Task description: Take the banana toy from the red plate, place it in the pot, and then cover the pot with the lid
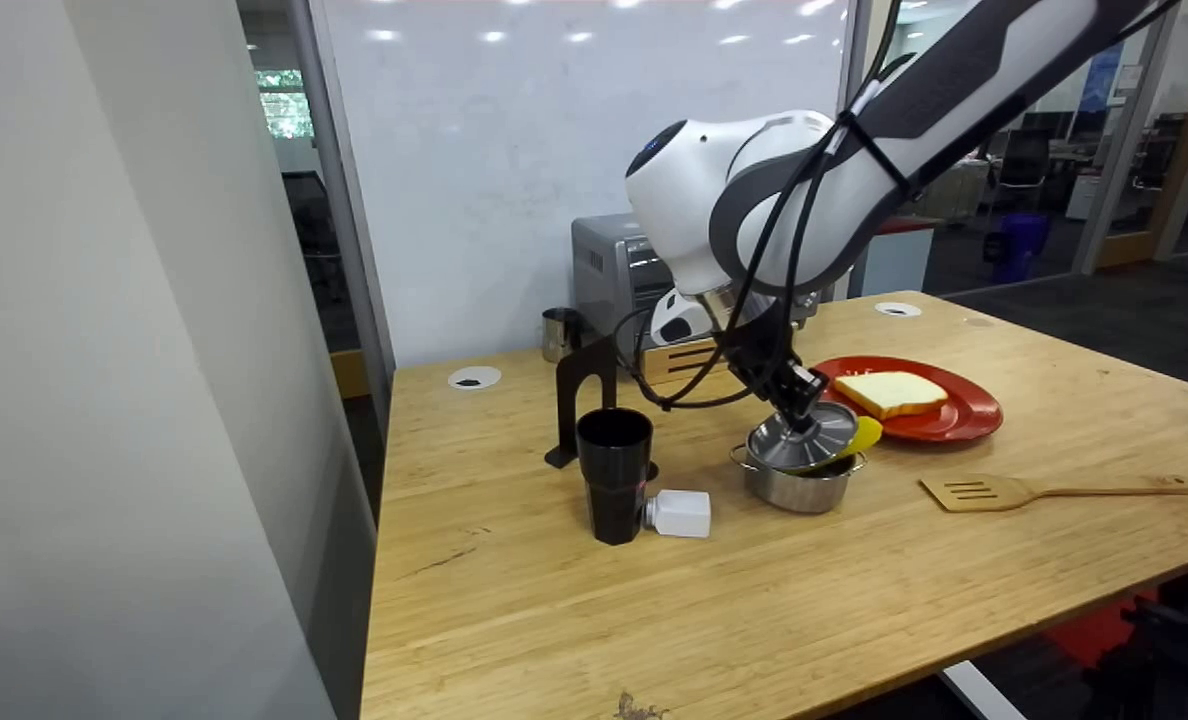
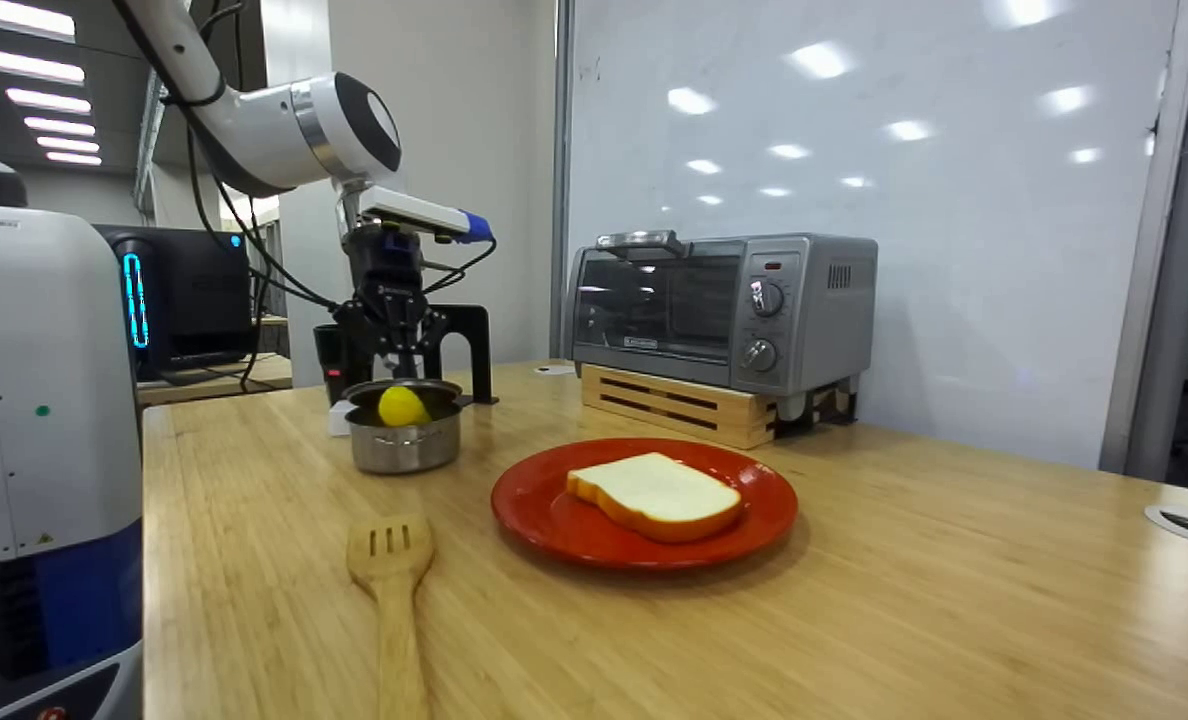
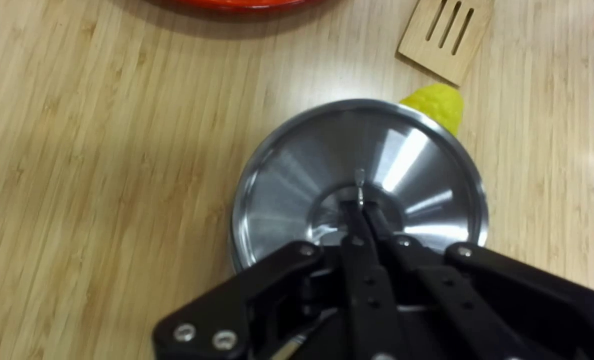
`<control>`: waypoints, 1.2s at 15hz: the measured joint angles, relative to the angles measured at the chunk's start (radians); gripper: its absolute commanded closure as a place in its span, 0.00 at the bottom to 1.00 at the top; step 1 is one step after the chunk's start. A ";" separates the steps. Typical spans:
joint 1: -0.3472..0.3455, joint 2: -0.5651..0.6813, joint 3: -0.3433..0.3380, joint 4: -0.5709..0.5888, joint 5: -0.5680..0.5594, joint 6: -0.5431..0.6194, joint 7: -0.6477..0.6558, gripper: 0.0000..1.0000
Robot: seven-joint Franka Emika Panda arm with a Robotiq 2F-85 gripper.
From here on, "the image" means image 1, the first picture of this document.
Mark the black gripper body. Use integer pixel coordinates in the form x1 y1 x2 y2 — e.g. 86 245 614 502
722 312 807 402

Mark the steel pot lid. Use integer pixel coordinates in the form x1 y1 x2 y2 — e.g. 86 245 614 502
744 401 864 475

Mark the toy bread slice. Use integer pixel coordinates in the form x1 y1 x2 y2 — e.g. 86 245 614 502
827 367 950 417

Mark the small steel pot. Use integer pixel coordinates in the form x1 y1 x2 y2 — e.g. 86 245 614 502
736 442 864 520

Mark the red plate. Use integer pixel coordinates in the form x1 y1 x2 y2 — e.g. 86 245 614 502
812 352 1007 448

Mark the wooden slatted stand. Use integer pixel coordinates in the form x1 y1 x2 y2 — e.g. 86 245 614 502
634 332 744 386

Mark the small white box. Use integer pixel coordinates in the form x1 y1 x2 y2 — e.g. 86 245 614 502
645 487 714 542

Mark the grey toaster oven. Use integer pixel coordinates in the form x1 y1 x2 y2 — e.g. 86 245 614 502
566 210 688 355

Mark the wooden slotted spatula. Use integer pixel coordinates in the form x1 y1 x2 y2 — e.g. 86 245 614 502
917 473 1188 517

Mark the black plastic cup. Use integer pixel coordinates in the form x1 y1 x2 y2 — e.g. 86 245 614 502
572 402 654 547

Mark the black arched bracket stand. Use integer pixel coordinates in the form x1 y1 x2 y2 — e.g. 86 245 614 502
539 332 625 473

